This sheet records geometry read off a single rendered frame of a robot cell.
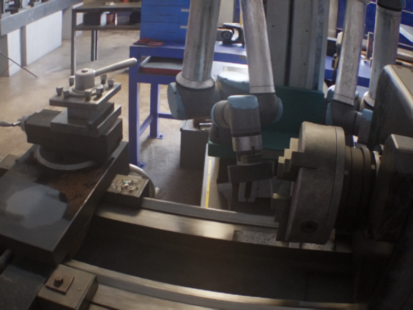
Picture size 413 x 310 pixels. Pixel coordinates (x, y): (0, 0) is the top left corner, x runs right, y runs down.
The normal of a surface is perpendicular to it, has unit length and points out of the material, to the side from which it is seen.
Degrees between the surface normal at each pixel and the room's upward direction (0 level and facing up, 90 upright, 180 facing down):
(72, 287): 0
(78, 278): 0
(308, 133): 10
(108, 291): 0
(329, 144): 21
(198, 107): 100
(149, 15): 90
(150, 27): 90
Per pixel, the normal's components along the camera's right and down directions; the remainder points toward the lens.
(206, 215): -0.11, -0.29
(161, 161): 0.05, -0.87
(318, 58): -0.05, 0.48
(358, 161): -0.02, -0.68
